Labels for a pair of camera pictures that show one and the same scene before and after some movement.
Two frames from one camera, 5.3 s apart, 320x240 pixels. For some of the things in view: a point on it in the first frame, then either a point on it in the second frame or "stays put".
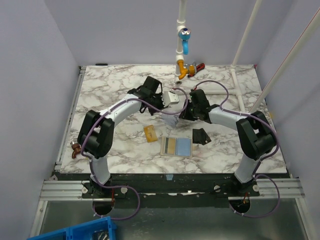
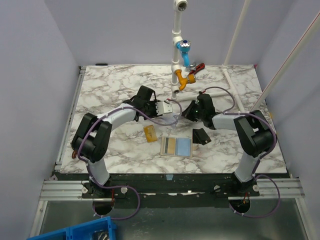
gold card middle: (150, 133) stays put
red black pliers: (198, 68) stays put
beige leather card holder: (180, 146) stays put
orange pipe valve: (183, 70) -> (183, 81)
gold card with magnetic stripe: (170, 146) stays put
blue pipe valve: (184, 34) -> (184, 46)
